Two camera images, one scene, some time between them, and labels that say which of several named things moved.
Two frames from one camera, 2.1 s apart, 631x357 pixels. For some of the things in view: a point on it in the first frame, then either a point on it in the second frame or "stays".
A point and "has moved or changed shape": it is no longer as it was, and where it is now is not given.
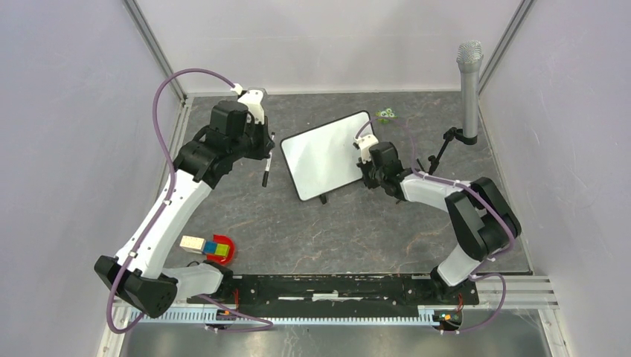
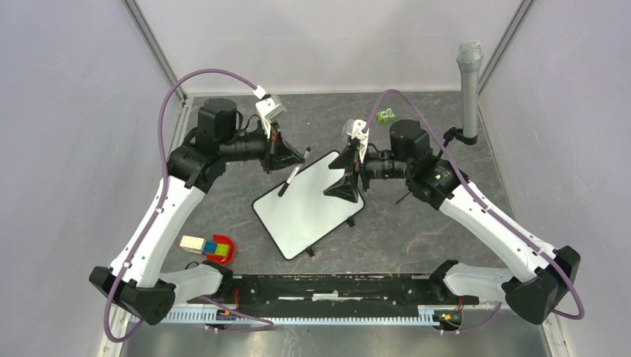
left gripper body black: x=253 y=144 → x=269 y=161
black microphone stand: x=449 y=136 stays
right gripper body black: x=372 y=178 → x=361 y=169
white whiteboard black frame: x=324 y=158 has moved or changed shape
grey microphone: x=469 y=56 stays
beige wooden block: x=193 y=245 stays
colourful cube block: x=215 y=248 stays
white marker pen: x=267 y=168 has moved or changed shape
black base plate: x=324 y=293 stays
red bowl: x=219 y=259 stays
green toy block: x=385 y=115 stays
